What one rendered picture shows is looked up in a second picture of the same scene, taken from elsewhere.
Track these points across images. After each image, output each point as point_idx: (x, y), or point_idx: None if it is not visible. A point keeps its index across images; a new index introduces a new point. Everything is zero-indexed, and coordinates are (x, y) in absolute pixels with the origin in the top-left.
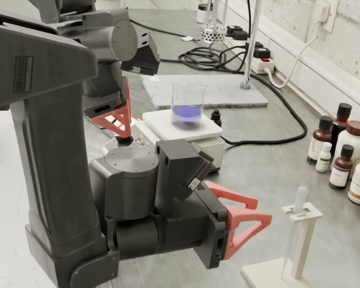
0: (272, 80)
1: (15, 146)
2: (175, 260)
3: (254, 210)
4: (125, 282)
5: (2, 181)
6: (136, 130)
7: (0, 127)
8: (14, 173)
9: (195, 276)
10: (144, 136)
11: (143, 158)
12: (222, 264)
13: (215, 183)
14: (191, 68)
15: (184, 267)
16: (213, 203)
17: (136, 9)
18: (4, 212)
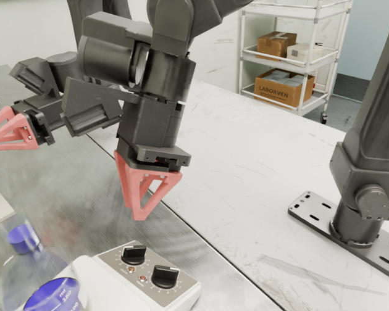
0: None
1: (309, 253)
2: (70, 200)
3: None
4: (100, 174)
5: (252, 203)
6: (154, 295)
7: (378, 279)
8: (255, 216)
9: (54, 195)
10: (132, 281)
11: (55, 58)
12: (31, 212)
13: (15, 120)
14: None
15: (62, 198)
16: (18, 106)
17: None
18: (213, 181)
